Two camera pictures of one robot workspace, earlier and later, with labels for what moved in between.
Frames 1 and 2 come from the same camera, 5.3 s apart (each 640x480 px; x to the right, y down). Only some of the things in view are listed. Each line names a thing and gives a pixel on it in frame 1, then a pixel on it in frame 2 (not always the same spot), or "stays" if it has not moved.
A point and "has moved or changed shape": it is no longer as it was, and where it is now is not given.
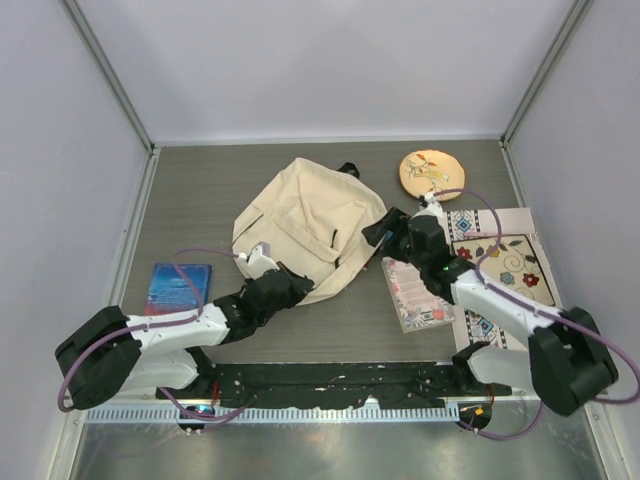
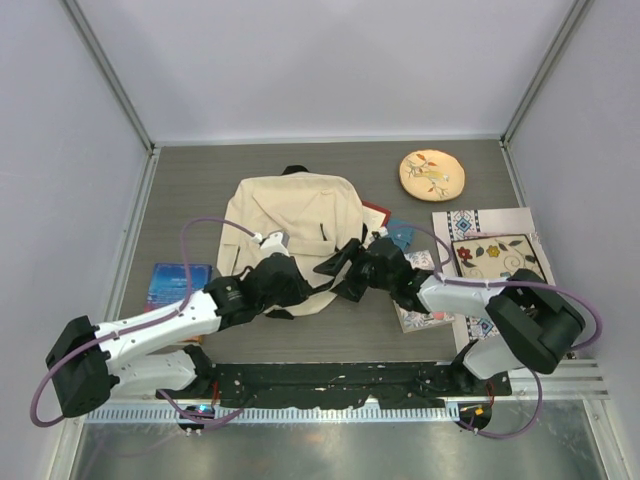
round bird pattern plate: x=428 y=171 stays
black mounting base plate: x=392 y=384 stays
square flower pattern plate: x=514 y=265 stays
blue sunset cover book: x=169 y=293 stays
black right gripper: x=392 y=221 → x=350 y=287
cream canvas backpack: x=311 y=217 has moved or changed shape
